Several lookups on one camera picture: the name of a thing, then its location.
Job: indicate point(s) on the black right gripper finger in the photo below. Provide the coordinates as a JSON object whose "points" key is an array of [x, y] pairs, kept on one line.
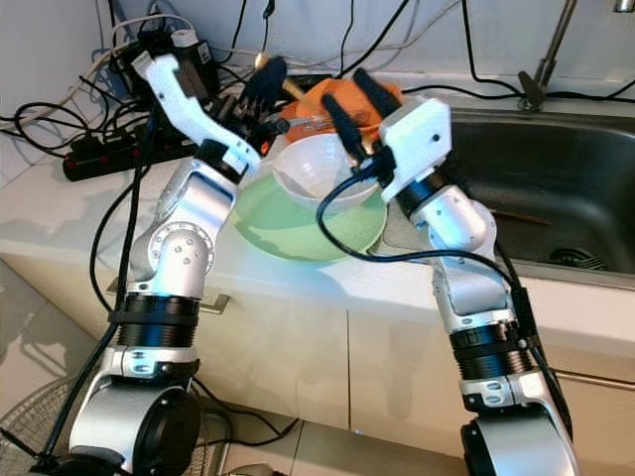
{"points": [[345, 129], [377, 91]]}

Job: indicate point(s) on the pale green plate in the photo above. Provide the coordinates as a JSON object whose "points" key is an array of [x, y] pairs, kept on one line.
{"points": [[298, 238]]}

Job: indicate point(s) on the brown chopsticks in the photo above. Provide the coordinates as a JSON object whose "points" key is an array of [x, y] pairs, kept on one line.
{"points": [[524, 217]]}

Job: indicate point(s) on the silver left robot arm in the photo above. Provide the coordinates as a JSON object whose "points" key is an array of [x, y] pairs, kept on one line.
{"points": [[184, 248]]}

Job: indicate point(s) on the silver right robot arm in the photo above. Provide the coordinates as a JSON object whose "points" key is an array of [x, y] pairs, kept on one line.
{"points": [[466, 288]]}

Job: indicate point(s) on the orange bowl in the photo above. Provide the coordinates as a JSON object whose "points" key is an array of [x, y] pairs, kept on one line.
{"points": [[308, 112]]}

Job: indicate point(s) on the white bowl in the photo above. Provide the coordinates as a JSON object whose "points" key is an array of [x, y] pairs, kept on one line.
{"points": [[317, 169]]}

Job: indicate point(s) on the large black power adapter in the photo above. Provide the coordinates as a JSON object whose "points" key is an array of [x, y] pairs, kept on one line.
{"points": [[139, 79]]}

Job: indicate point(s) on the black power strip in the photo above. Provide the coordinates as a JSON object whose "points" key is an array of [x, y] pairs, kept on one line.
{"points": [[104, 157]]}

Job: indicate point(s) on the metal faucet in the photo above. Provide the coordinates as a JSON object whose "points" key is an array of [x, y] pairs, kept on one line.
{"points": [[548, 59]]}

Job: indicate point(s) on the stainless steel sink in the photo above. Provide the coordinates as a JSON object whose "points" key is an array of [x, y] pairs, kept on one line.
{"points": [[556, 169]]}

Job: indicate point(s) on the round sink drain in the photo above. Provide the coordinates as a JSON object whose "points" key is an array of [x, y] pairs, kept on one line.
{"points": [[573, 259]]}

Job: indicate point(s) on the metal cage floor fan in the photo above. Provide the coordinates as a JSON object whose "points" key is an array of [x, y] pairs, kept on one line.
{"points": [[30, 436]]}

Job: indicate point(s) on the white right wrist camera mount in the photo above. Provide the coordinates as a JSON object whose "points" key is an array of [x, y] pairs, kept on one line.
{"points": [[417, 144]]}

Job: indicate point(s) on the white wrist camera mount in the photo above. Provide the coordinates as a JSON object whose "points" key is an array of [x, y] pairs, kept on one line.
{"points": [[417, 144], [189, 104]]}

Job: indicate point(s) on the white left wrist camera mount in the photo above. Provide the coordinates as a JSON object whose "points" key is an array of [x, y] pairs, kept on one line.
{"points": [[189, 104]]}

